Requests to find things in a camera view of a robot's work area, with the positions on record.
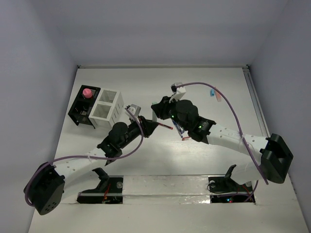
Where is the white slatted organizer container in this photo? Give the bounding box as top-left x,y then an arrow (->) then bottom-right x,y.
89,88 -> 124,129

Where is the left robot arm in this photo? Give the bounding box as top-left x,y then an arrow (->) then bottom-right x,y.
24,116 -> 159,215

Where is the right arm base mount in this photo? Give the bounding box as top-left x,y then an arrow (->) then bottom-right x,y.
207,165 -> 256,203

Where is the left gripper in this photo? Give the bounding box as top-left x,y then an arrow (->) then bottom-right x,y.
118,115 -> 157,149

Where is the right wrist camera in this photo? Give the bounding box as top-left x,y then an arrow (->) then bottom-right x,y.
169,83 -> 186,102

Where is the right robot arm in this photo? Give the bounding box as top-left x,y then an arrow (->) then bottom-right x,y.
151,96 -> 294,190

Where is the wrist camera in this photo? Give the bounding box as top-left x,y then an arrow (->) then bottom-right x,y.
125,104 -> 141,117
169,83 -> 186,102

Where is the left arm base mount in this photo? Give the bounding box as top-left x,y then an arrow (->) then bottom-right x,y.
76,177 -> 123,204

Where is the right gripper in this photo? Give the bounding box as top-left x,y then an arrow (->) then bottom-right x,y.
151,94 -> 189,131

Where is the blue gel pen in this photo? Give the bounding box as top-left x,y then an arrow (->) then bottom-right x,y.
172,120 -> 183,138

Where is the green highlighter marker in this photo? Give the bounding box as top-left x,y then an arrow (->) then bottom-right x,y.
152,111 -> 157,122

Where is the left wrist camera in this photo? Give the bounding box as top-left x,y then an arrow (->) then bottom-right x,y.
125,104 -> 141,117

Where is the black organizer container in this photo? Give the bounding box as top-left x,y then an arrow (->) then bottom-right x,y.
68,85 -> 101,128

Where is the dark red ink pen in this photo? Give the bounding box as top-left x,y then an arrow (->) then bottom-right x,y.
158,123 -> 173,130

